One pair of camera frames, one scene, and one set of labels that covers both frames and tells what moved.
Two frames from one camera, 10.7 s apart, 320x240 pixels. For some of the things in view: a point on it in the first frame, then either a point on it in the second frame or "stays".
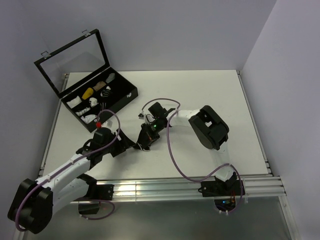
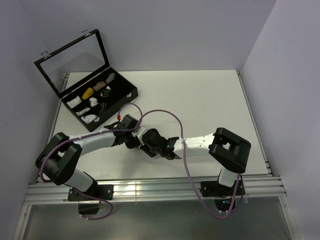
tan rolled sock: [99, 85] stays
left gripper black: [122, 144] to [133, 144]
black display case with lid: [79, 73] stays
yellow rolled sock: [89, 92] stays
